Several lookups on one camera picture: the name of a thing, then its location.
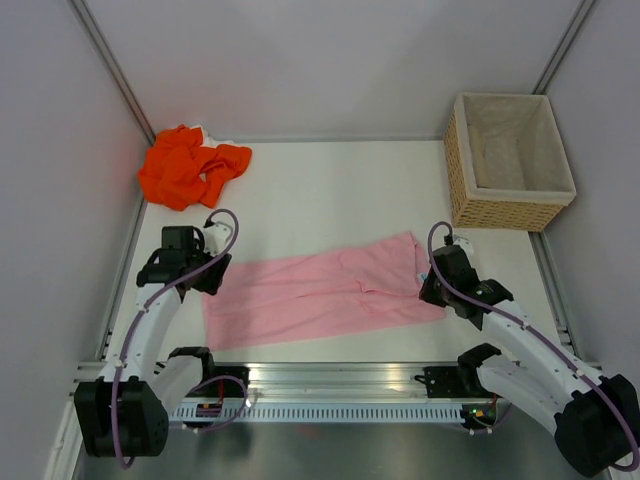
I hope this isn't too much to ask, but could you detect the pink t-shirt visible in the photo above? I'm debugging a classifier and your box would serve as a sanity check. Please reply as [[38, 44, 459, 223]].
[[202, 232, 445, 350]]

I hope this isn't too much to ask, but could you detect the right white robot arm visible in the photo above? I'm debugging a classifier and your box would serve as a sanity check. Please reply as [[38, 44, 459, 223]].
[[419, 244, 639, 477]]

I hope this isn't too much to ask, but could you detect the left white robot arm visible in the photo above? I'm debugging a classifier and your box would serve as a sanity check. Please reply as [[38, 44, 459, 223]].
[[73, 220, 237, 466]]

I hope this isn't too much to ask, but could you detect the orange t-shirt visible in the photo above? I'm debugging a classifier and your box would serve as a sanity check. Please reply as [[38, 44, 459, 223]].
[[137, 124, 253, 211]]

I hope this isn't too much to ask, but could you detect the wicker basket with liner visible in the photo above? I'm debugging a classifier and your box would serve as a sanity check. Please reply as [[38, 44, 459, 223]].
[[444, 92, 576, 232]]

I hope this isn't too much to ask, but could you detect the white t-shirt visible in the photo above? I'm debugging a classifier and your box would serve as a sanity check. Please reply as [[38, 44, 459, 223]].
[[190, 124, 234, 148]]

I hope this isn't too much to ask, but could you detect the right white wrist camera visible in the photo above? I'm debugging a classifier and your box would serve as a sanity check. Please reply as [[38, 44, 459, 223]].
[[453, 235, 475, 256]]

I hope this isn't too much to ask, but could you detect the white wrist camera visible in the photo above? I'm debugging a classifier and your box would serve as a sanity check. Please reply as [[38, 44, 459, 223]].
[[453, 235, 475, 256], [202, 221, 234, 256]]

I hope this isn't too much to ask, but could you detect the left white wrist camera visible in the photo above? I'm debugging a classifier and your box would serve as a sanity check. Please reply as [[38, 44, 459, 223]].
[[202, 221, 234, 256]]

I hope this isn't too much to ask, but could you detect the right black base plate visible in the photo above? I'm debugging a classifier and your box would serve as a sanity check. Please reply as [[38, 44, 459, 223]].
[[412, 366, 493, 399]]

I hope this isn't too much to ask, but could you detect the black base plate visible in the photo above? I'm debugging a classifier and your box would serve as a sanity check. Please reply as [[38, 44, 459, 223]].
[[412, 366, 493, 399], [197, 366, 250, 399]]

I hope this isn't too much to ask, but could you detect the right table side rail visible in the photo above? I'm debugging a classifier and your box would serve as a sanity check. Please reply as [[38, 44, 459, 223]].
[[529, 232, 581, 358]]

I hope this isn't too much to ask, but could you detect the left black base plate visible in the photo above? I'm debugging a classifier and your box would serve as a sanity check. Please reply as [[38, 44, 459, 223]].
[[197, 366, 250, 399]]

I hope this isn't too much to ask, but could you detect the aluminium front rail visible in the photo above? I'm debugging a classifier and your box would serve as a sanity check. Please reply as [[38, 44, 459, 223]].
[[68, 360, 614, 403]]

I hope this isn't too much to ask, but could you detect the back table edge rail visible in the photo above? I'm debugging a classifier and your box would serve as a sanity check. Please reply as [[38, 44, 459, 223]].
[[212, 132, 444, 145]]

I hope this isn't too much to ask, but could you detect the white slotted cable duct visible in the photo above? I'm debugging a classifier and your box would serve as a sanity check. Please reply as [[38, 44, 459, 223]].
[[169, 402, 464, 424]]

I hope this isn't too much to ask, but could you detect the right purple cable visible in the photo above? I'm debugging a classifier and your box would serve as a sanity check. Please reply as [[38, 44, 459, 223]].
[[427, 221, 640, 471]]

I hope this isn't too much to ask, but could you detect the left corner aluminium post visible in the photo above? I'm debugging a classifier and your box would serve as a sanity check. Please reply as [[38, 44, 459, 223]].
[[67, 0, 156, 146]]

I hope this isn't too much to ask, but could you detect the corner aluminium post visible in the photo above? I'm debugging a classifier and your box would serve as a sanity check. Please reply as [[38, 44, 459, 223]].
[[531, 0, 600, 95], [67, 0, 156, 146]]

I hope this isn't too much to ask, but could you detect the right corner aluminium post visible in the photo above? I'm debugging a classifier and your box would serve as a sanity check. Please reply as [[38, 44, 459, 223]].
[[531, 0, 600, 95]]

